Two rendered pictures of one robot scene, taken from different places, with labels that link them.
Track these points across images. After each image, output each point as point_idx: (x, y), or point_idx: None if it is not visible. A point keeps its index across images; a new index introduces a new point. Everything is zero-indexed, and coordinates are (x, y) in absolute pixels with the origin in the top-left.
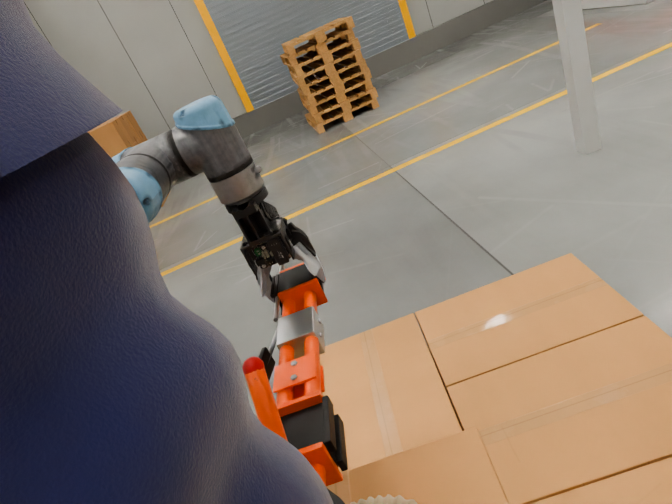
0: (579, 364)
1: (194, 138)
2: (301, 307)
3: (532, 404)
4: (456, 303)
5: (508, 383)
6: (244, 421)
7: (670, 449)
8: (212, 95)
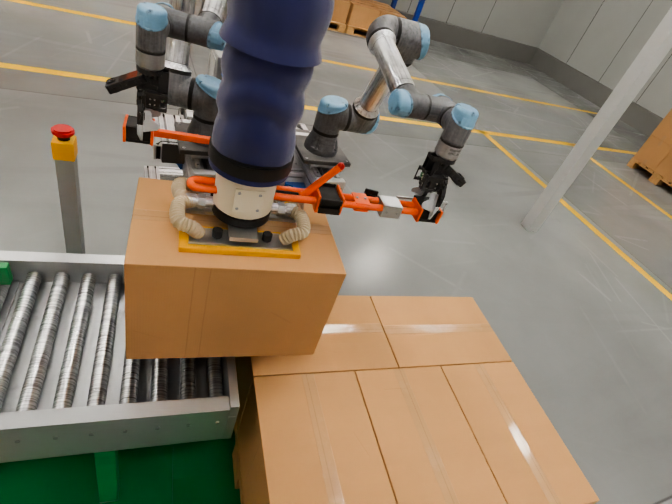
0: (460, 451)
1: (449, 116)
2: None
3: (425, 410)
4: (524, 391)
5: (443, 402)
6: (271, 117)
7: (391, 472)
8: (474, 112)
